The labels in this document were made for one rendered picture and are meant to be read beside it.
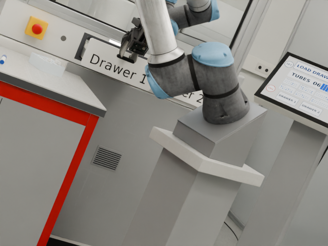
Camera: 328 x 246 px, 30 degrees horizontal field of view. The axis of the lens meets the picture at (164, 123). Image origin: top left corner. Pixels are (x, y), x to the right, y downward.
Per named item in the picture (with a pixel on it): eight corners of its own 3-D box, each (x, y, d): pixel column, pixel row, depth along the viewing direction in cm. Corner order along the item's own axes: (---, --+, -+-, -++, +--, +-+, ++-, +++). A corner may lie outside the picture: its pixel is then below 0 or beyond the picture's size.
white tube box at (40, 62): (61, 77, 219) (65, 68, 219) (40, 71, 214) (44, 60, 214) (48, 68, 229) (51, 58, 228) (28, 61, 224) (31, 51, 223)
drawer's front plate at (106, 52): (148, 91, 240) (159, 65, 239) (80, 64, 230) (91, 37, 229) (147, 90, 242) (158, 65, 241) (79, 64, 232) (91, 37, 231)
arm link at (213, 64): (240, 90, 185) (232, 50, 178) (197, 100, 187) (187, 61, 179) (236, 71, 195) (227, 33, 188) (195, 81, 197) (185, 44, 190)
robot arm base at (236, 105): (259, 107, 192) (253, 80, 187) (221, 130, 187) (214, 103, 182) (230, 92, 204) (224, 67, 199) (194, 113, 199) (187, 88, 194)
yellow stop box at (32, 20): (42, 40, 236) (49, 23, 235) (24, 33, 233) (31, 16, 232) (41, 39, 240) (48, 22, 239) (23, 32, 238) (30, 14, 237)
